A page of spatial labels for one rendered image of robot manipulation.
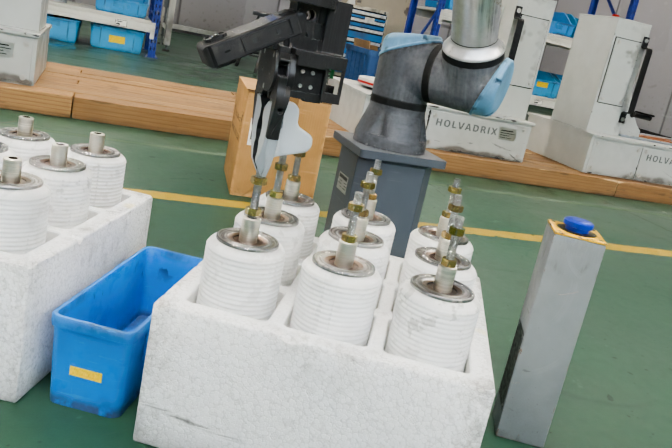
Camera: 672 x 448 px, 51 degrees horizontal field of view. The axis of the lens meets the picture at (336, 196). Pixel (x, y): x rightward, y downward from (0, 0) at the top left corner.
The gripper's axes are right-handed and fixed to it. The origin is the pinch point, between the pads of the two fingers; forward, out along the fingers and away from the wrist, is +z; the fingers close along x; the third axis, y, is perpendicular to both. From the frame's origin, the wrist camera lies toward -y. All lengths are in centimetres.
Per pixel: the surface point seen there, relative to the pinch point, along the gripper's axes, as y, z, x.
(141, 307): -6.1, 32.9, 29.8
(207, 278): -3.9, 13.9, -1.9
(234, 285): -1.3, 13.5, -4.5
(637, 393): 78, 35, 7
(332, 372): 8.9, 19.3, -13.5
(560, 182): 192, 32, 178
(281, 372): 4.0, 20.9, -10.8
